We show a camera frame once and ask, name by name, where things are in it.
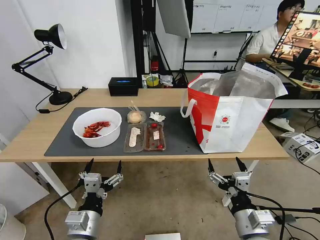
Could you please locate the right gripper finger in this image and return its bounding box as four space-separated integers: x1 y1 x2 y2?
236 157 253 179
207 159 230 189

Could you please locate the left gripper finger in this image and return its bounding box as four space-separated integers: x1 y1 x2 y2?
103 160 124 191
79 158 94 179

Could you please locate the red white takeout bag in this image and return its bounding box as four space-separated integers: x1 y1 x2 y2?
180 62 289 154

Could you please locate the bun in clear plastic bag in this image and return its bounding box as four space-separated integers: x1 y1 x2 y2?
126 101 147 124

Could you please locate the white plastic bowl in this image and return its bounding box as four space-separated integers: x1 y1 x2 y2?
72 108 122 148

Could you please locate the red crayfish shell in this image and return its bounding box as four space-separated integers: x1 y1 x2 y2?
89 121 111 131
83 127 102 139

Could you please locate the clear plastic clamshell container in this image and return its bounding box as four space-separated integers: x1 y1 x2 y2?
123 121 167 154

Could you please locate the dark grey desk mat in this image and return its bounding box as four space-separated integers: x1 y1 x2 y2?
44 107 208 157

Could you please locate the white cardboard box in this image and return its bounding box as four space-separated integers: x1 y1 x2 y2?
282 132 320 164

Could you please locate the person's white shoe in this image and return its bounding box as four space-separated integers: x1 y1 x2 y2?
269 117 296 133

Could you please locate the crumpled white tissue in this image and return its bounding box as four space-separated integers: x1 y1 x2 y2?
149 111 167 122

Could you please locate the white drawer cabinet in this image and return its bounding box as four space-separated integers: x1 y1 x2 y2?
0 162 51 216

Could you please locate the black desk lamp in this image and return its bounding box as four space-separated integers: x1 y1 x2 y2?
11 23 74 106

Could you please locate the white robot front shell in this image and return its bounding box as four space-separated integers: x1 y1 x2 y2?
144 233 181 240

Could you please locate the black tissue box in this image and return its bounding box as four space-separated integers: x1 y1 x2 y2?
108 77 139 97

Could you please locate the wooden side desk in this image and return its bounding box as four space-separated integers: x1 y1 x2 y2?
261 57 320 109

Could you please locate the white round floor appliance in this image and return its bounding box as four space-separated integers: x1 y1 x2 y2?
0 203 27 240

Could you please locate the yellow tape roll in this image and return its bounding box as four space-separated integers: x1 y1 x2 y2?
146 75 160 88

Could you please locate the red canister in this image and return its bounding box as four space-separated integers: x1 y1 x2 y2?
150 56 160 72

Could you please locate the black light stand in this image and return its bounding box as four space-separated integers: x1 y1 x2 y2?
172 37 191 88

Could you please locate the person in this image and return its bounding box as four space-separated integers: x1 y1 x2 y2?
245 0 306 64

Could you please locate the computer monitor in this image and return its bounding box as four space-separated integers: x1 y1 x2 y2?
269 10 320 79

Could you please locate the white softbox light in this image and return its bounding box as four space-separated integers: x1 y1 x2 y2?
156 0 192 39

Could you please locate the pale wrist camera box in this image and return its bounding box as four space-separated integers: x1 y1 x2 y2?
232 172 251 192
84 173 102 193

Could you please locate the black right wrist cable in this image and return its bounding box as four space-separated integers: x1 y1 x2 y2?
246 191 288 240

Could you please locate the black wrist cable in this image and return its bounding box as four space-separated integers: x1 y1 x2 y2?
246 191 288 240
44 184 84 240

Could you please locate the grey cable adapter box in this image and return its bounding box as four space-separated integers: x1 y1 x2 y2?
274 214 297 223

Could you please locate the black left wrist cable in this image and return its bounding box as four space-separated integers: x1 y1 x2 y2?
44 184 84 240

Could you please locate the black cable on box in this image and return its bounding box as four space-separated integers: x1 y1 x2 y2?
293 139 320 161

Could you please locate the black lamp power cable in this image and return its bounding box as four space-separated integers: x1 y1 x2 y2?
35 86 88 114

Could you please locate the black metal frame post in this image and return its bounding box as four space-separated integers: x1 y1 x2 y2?
130 0 157 78

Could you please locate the white wall board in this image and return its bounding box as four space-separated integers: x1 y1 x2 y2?
191 0 283 34

